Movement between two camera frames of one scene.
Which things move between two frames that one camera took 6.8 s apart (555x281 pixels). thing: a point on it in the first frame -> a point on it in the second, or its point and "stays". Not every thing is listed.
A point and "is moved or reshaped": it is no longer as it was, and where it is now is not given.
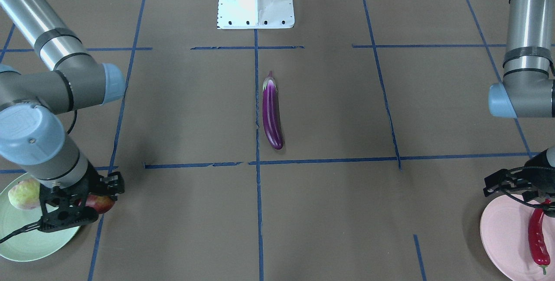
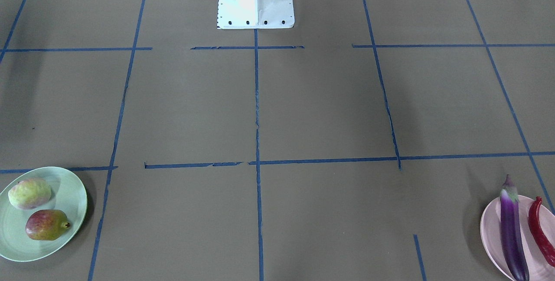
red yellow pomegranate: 101,204 -> 47,224
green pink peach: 24,194 stays
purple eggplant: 272,112 -> 514,249
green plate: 30,244 stays
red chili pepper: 538,244 is moved or reshaped
